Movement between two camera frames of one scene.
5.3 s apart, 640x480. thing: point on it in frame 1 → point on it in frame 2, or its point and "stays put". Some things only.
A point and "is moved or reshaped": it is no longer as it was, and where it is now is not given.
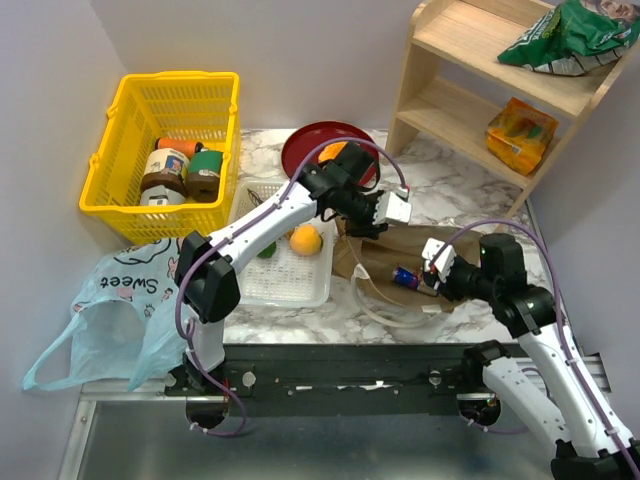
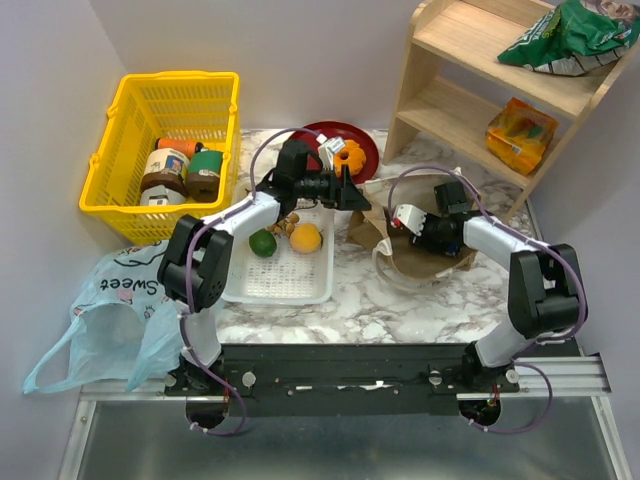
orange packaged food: (520, 137) stays put
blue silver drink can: (405, 276) is moved or reshaped
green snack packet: (577, 36) stays put
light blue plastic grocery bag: (126, 323) stays put
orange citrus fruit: (305, 239) stays put
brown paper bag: (378, 255) → (372, 227)
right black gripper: (446, 288) → (425, 241)
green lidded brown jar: (203, 177) stays put
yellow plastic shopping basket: (160, 106) stays put
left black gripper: (365, 228) → (343, 194)
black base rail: (332, 378) stays put
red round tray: (305, 138) stays put
